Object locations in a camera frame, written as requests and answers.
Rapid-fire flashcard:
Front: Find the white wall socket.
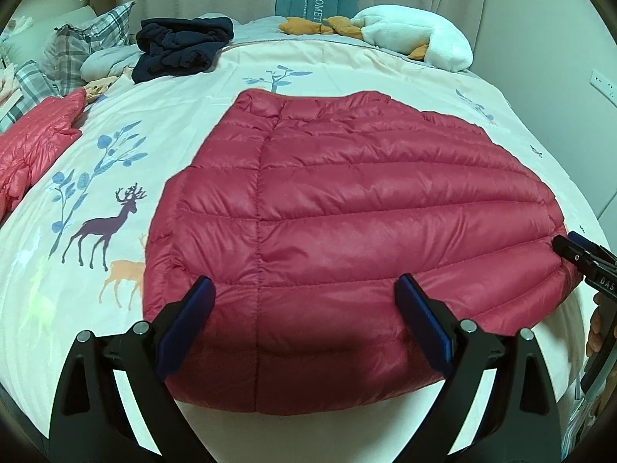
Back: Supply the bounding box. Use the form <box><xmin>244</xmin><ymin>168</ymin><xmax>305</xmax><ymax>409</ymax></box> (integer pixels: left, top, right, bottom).
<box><xmin>590</xmin><ymin>69</ymin><xmax>617</xmax><ymax>93</ymax></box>

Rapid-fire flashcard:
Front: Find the white plush goose toy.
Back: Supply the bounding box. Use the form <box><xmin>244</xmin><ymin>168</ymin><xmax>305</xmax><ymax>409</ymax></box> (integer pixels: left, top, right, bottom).
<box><xmin>280</xmin><ymin>5</ymin><xmax>474</xmax><ymax>73</ymax></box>

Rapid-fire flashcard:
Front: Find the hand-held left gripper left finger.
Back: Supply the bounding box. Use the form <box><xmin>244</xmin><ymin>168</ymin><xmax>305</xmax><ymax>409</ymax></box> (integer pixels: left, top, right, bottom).
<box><xmin>48</xmin><ymin>276</ymin><xmax>217</xmax><ymax>463</ymax></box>

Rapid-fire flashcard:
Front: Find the pink clothes pile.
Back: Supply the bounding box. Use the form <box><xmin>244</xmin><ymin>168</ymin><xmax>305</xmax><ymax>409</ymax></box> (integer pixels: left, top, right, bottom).
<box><xmin>0</xmin><ymin>65</ymin><xmax>18</xmax><ymax>105</ymax></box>

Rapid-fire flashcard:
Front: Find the plaid pillow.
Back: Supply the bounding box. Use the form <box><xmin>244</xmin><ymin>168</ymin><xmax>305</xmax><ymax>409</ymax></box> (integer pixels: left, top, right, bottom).
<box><xmin>53</xmin><ymin>1</ymin><xmax>137</xmax><ymax>83</ymax></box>

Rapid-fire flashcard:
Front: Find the clear plastic bag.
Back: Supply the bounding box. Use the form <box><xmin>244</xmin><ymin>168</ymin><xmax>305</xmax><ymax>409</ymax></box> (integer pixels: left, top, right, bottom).
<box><xmin>561</xmin><ymin>390</ymin><xmax>617</xmax><ymax>450</ymax></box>

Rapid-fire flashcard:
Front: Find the grey plaid clothing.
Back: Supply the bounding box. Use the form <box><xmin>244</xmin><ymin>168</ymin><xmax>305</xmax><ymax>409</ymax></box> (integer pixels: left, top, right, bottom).
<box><xmin>0</xmin><ymin>60</ymin><xmax>64</xmax><ymax>132</ymax></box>

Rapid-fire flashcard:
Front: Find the red down jacket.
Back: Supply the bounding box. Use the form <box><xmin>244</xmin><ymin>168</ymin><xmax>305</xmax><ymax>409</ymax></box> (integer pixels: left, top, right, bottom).
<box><xmin>143</xmin><ymin>89</ymin><xmax>586</xmax><ymax>418</ymax></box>

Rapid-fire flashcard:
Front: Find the white pillow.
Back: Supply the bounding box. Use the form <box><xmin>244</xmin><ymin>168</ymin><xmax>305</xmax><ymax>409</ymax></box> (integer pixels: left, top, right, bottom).
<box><xmin>8</xmin><ymin>7</ymin><xmax>97</xmax><ymax>64</ymax></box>

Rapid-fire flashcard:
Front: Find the person's right hand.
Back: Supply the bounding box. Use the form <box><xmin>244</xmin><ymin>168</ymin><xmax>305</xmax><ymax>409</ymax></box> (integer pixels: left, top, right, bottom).
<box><xmin>586</xmin><ymin>293</ymin><xmax>610</xmax><ymax>357</ymax></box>

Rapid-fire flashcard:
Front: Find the navy garment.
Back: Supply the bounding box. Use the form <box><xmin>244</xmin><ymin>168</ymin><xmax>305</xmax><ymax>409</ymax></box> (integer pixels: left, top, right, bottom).
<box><xmin>132</xmin><ymin>16</ymin><xmax>236</xmax><ymax>84</ymax></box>

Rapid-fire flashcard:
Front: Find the deer print duvet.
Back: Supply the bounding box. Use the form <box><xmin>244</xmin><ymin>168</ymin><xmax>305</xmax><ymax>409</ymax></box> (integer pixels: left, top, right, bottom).
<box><xmin>0</xmin><ymin>14</ymin><xmax>617</xmax><ymax>463</ymax></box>

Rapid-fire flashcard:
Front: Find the orange printed garment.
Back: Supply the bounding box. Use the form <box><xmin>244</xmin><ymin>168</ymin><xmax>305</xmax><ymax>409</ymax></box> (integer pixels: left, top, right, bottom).
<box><xmin>84</xmin><ymin>76</ymin><xmax>122</xmax><ymax>103</ymax></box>

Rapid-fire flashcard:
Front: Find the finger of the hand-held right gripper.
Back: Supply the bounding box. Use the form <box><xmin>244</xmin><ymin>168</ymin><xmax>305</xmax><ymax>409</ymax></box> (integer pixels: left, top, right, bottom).
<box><xmin>552</xmin><ymin>230</ymin><xmax>617</xmax><ymax>278</ymax></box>

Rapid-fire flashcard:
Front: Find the coral down jacket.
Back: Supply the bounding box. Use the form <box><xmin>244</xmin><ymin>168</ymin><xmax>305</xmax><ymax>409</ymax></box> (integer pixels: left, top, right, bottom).
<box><xmin>0</xmin><ymin>88</ymin><xmax>88</xmax><ymax>216</ymax></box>

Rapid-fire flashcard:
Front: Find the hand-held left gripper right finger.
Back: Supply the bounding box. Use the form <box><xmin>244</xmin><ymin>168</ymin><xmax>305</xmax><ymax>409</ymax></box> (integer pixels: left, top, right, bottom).
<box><xmin>394</xmin><ymin>272</ymin><xmax>563</xmax><ymax>463</ymax></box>

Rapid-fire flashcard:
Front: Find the grey garment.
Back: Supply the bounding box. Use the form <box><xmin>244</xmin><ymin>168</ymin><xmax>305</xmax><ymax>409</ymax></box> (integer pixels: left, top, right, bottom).
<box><xmin>79</xmin><ymin>43</ymin><xmax>146</xmax><ymax>81</ymax></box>

